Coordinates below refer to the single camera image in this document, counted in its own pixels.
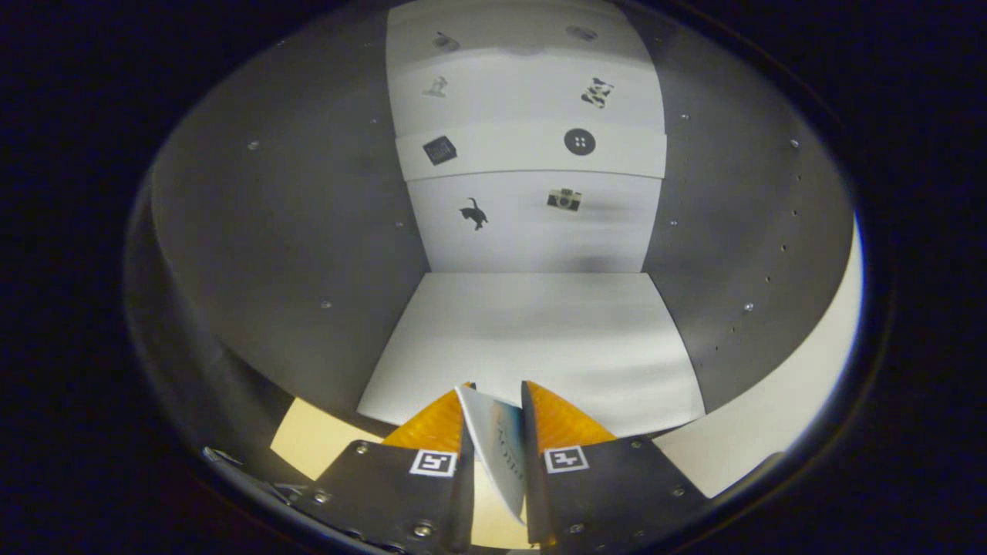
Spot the dark grey cabinet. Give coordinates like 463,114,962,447
127,0,857,479

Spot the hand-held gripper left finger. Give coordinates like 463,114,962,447
308,383,477,554

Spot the white and blue book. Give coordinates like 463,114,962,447
455,384,529,526

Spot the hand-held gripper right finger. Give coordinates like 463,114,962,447
520,380,710,550

